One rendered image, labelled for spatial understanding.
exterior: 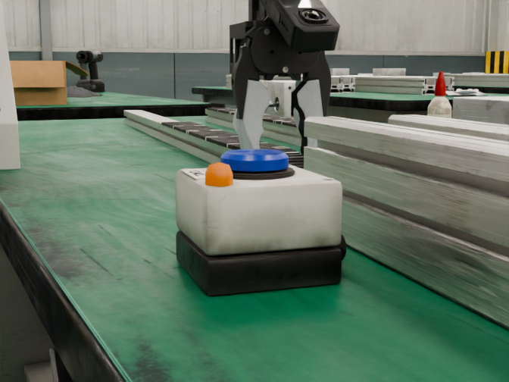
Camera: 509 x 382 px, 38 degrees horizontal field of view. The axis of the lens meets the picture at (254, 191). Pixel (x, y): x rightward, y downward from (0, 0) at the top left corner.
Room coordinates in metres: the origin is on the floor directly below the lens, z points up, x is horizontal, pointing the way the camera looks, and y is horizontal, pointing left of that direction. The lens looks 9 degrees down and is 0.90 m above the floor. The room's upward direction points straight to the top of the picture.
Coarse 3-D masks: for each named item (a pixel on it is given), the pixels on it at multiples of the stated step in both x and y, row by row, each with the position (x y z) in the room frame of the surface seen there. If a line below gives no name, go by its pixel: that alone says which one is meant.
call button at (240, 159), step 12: (228, 156) 0.42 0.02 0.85; (240, 156) 0.42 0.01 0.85; (252, 156) 0.42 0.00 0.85; (264, 156) 0.42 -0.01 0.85; (276, 156) 0.42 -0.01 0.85; (288, 156) 0.43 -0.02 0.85; (240, 168) 0.41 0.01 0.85; (252, 168) 0.41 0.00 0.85; (264, 168) 0.41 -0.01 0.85; (276, 168) 0.42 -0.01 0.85
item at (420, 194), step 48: (336, 144) 0.54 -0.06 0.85; (384, 144) 0.45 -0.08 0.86; (432, 144) 0.40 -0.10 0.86; (480, 144) 0.36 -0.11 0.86; (384, 192) 0.45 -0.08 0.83; (432, 192) 0.40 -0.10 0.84; (480, 192) 0.36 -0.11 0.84; (384, 240) 0.45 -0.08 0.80; (432, 240) 0.39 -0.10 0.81; (480, 240) 0.37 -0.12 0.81; (432, 288) 0.39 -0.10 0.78; (480, 288) 0.35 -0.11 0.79
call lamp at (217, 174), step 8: (208, 168) 0.39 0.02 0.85; (216, 168) 0.39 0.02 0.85; (224, 168) 0.39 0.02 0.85; (208, 176) 0.39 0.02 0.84; (216, 176) 0.39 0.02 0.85; (224, 176) 0.39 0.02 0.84; (232, 176) 0.39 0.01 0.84; (208, 184) 0.39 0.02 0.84; (216, 184) 0.39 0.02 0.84; (224, 184) 0.39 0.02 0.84; (232, 184) 0.39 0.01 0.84
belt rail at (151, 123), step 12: (132, 120) 1.61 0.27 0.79; (144, 120) 1.43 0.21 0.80; (156, 120) 1.35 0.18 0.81; (168, 120) 1.35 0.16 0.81; (144, 132) 1.43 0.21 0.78; (156, 132) 1.31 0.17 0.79; (168, 132) 1.21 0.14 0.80; (180, 132) 1.13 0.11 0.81; (180, 144) 1.13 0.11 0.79; (192, 144) 1.08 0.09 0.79; (204, 144) 0.99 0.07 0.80; (216, 144) 0.93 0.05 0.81; (204, 156) 0.99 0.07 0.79; (216, 156) 0.93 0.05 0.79
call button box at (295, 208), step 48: (192, 192) 0.41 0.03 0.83; (240, 192) 0.39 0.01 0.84; (288, 192) 0.40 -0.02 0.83; (336, 192) 0.41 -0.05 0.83; (192, 240) 0.42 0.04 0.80; (240, 240) 0.39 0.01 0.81; (288, 240) 0.40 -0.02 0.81; (336, 240) 0.41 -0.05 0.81; (240, 288) 0.39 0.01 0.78; (288, 288) 0.40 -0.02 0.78
